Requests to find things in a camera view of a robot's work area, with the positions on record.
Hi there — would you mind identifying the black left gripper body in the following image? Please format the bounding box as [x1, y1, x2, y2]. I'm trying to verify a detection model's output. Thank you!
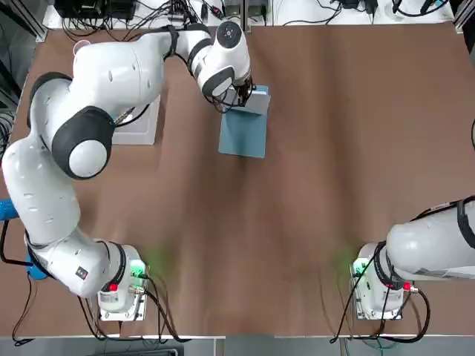
[236, 76, 257, 99]

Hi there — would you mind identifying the white A4 paper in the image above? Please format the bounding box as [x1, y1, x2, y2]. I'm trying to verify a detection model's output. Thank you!
[237, 92, 272, 116]

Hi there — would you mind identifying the black flat computer box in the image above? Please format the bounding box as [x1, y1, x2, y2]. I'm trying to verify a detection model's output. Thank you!
[55, 0, 137, 19]

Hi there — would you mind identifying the clear plastic bin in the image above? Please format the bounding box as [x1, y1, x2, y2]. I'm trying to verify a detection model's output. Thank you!
[111, 94, 162, 146]

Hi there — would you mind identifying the aluminium frame post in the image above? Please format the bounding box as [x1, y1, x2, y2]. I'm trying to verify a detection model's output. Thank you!
[239, 0, 254, 33]

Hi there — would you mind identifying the black left base cable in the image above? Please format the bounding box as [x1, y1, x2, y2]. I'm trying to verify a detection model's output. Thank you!
[145, 273, 194, 343]

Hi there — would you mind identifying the black base cable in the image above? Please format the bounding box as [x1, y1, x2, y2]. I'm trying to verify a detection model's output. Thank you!
[329, 240, 432, 343]
[145, 273, 194, 343]

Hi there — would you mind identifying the black right base cable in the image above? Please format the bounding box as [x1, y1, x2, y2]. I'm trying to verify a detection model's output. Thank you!
[329, 240, 432, 343]

